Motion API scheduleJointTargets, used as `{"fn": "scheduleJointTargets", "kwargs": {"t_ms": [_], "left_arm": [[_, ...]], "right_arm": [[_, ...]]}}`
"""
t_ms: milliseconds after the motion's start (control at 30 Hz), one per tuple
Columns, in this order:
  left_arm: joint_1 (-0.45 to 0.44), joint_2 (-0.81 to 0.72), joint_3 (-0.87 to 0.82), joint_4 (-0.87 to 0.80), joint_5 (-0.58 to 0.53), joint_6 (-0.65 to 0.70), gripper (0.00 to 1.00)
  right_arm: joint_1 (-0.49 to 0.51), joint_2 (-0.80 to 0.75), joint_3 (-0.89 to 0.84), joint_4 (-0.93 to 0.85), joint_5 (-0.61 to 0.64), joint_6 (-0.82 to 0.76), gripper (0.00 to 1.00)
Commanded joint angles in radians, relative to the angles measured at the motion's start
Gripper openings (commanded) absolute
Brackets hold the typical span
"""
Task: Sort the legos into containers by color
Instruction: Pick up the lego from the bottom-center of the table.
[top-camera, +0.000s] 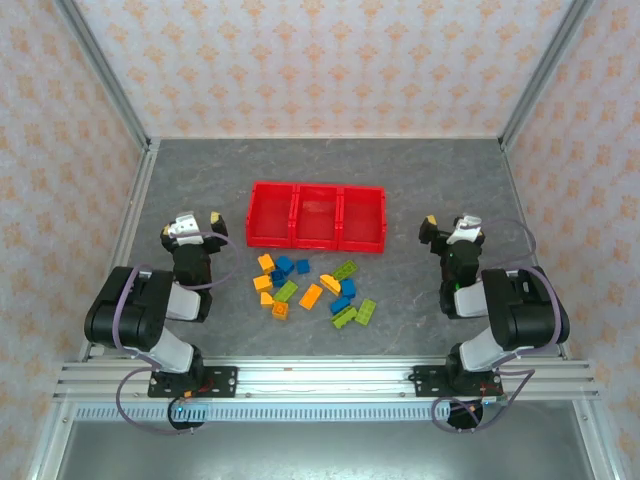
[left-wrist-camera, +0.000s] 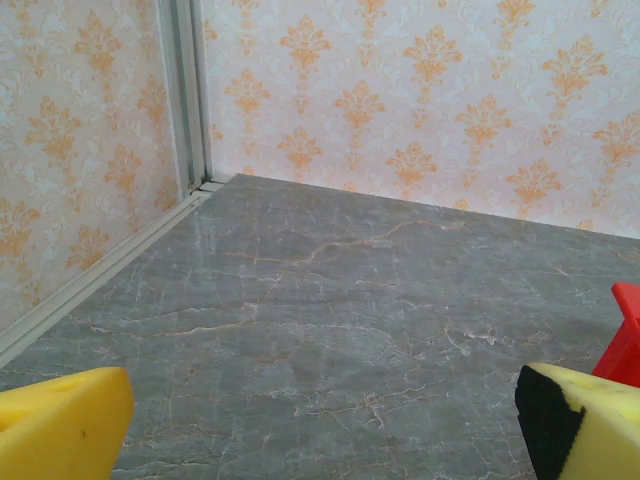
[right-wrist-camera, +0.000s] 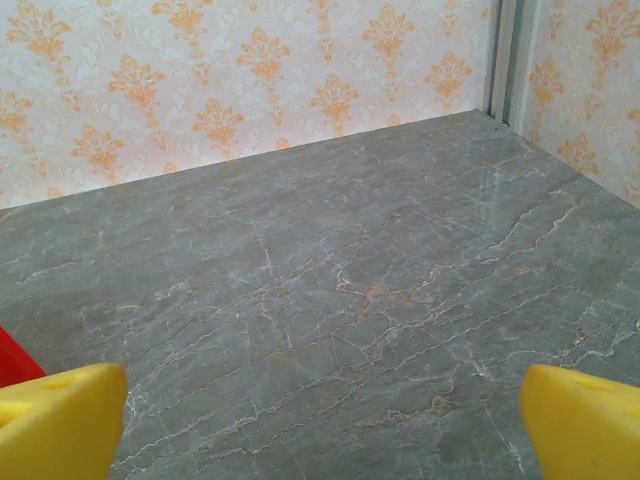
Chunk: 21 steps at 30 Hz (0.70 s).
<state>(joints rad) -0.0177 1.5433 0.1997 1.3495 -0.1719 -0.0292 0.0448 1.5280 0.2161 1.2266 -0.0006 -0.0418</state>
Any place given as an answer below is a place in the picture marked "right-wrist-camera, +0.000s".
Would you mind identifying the red plastic bin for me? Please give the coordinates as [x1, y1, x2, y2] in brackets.
[0, 324, 47, 390]

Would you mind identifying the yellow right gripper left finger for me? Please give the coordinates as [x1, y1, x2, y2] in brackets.
[0, 363, 130, 480]

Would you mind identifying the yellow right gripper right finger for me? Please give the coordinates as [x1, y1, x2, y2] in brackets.
[518, 363, 640, 480]

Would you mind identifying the aluminium frame post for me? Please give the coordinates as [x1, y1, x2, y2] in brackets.
[482, 0, 544, 132]

